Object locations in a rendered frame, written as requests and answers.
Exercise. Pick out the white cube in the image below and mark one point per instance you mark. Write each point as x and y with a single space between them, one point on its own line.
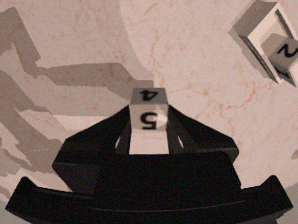
148 110
285 61

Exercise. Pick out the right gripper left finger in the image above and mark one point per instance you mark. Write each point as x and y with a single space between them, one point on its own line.
103 136

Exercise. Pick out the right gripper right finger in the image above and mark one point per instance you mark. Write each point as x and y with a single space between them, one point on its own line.
196 137

